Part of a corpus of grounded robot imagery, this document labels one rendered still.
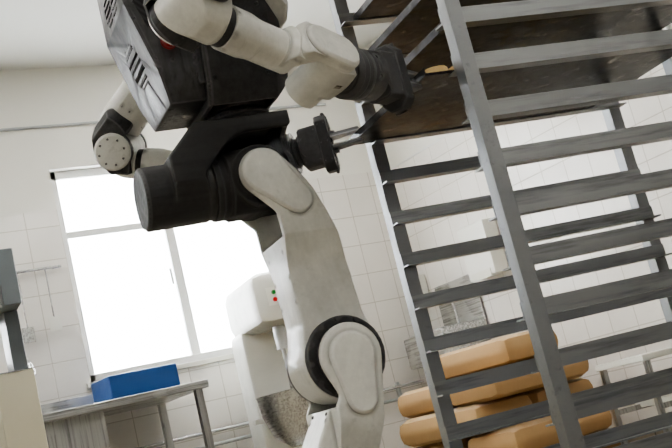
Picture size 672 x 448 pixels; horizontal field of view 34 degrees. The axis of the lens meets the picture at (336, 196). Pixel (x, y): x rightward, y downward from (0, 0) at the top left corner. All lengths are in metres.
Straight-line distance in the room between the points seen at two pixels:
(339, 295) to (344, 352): 0.12
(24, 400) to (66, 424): 2.76
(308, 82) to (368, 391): 0.53
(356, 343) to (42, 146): 5.14
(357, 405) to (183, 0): 0.72
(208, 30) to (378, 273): 5.94
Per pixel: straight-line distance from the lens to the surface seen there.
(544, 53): 2.07
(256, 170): 1.91
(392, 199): 2.31
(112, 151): 2.30
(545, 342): 1.87
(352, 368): 1.87
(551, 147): 2.01
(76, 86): 7.08
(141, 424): 6.67
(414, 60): 2.16
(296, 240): 1.91
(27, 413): 3.15
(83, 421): 5.93
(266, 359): 6.45
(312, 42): 1.72
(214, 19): 1.64
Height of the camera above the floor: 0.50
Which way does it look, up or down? 11 degrees up
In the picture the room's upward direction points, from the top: 14 degrees counter-clockwise
